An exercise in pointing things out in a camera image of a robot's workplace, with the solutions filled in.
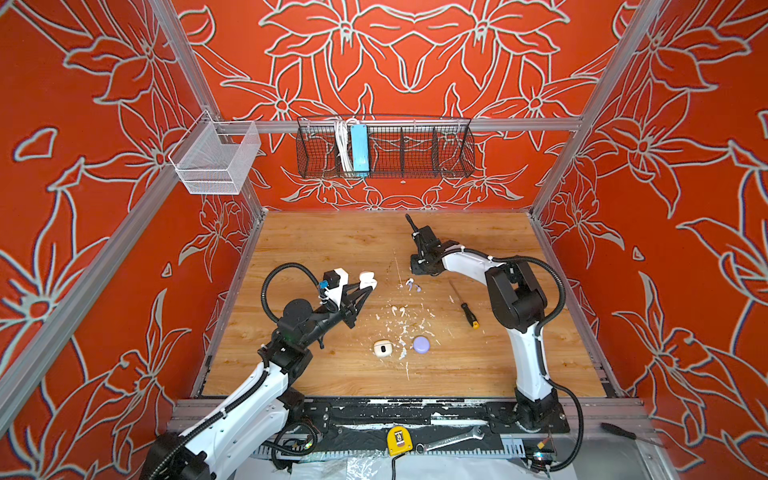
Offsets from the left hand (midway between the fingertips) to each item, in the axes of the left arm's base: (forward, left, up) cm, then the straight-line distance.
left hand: (367, 286), depth 71 cm
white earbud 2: (+13, -15, -22) cm, 30 cm away
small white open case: (-7, -4, -22) cm, 23 cm away
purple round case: (-5, -15, -23) cm, 28 cm away
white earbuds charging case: (+1, 0, +1) cm, 2 cm away
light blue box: (+41, +5, +11) cm, 43 cm away
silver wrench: (-26, -28, -24) cm, 45 cm away
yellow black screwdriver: (+6, -30, -22) cm, 38 cm away
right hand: (+24, -14, -22) cm, 35 cm away
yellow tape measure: (-29, -9, -21) cm, 37 cm away
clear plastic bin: (+40, +53, +8) cm, 67 cm away
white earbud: (+15, -12, -22) cm, 30 cm away
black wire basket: (+49, -2, +8) cm, 50 cm away
